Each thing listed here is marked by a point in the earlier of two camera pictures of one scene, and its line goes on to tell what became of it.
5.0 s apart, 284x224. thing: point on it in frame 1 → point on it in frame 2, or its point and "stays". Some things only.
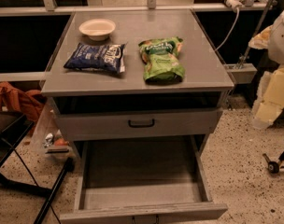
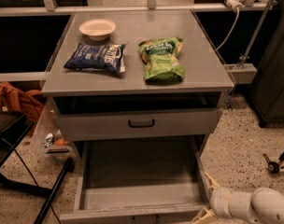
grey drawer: [143, 180] stays
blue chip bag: [100, 57] stays
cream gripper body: [281, 44] → [219, 201]
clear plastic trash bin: [49, 137] stays
